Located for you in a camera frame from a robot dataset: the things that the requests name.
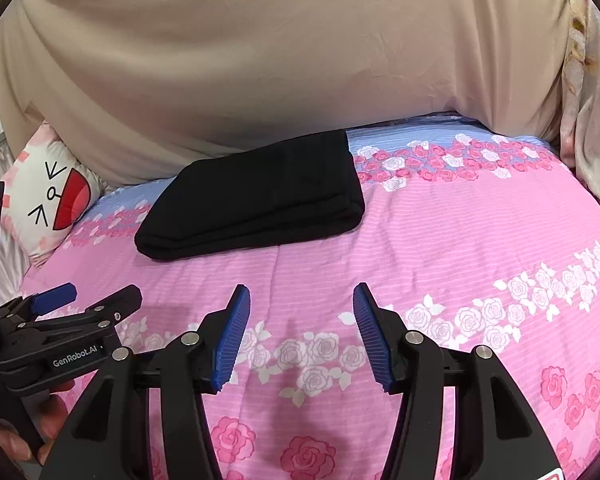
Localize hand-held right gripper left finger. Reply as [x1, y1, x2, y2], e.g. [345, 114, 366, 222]
[40, 284, 252, 480]

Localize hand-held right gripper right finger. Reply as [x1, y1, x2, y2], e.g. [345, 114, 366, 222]
[352, 282, 563, 480]

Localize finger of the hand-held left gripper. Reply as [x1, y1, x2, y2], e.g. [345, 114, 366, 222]
[15, 285, 143, 335]
[0, 282, 78, 318]

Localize black pants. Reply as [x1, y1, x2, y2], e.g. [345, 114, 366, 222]
[134, 129, 367, 262]

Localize person's left hand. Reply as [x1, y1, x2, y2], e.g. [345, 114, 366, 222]
[0, 382, 78, 466]

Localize white satin curtain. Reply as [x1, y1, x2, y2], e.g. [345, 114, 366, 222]
[0, 230, 31, 301]

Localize pink floral bedsheet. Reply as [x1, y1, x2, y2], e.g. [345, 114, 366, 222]
[17, 112, 600, 480]

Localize cartoon face pillow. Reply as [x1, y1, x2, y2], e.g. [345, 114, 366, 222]
[0, 121, 108, 268]

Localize beige curtain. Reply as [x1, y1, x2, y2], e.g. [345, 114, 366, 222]
[0, 0, 576, 187]

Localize floral patterned curtain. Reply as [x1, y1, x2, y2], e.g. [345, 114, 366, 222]
[559, 0, 600, 223]

